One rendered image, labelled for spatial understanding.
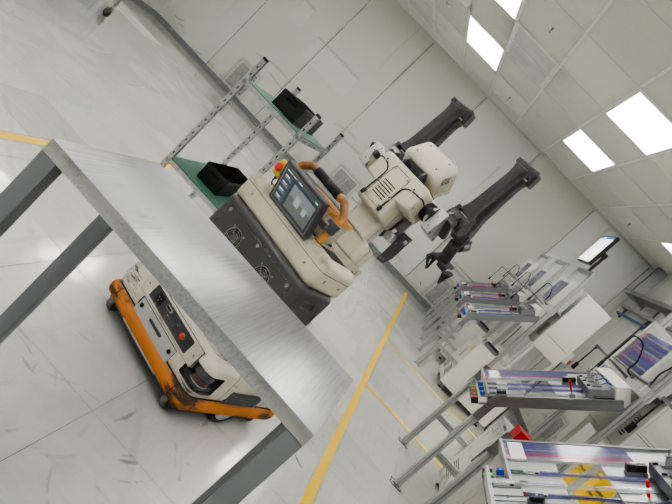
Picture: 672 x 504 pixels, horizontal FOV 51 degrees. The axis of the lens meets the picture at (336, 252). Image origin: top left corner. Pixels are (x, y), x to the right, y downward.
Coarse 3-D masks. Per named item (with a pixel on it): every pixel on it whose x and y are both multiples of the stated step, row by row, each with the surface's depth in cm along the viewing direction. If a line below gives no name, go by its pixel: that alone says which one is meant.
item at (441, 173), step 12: (420, 144) 293; (432, 144) 294; (408, 156) 289; (420, 156) 287; (432, 156) 288; (444, 156) 290; (420, 168) 285; (432, 168) 283; (444, 168) 284; (456, 168) 287; (432, 180) 282; (444, 180) 285; (432, 192) 287; (444, 192) 293
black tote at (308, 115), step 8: (280, 96) 390; (288, 96) 390; (280, 104) 391; (288, 104) 390; (296, 104) 389; (304, 104) 442; (288, 112) 390; (296, 112) 389; (304, 112) 390; (312, 112) 445; (296, 120) 391; (304, 120) 404; (320, 120) 445; (312, 128) 433
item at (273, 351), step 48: (48, 144) 125; (96, 192) 124; (144, 192) 143; (96, 240) 168; (144, 240) 123; (192, 240) 144; (48, 288) 171; (192, 288) 124; (240, 288) 146; (0, 336) 173; (240, 336) 125; (288, 336) 147; (288, 384) 126; (336, 384) 149; (288, 432) 119; (240, 480) 121
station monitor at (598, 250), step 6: (600, 240) 733; (606, 240) 710; (612, 240) 688; (618, 240) 684; (594, 246) 731; (600, 246) 708; (606, 246) 687; (612, 246) 685; (588, 252) 729; (594, 252) 706; (600, 252) 687; (582, 258) 727; (588, 258) 704; (594, 258) 688; (588, 264) 696; (594, 264) 715; (588, 270) 716
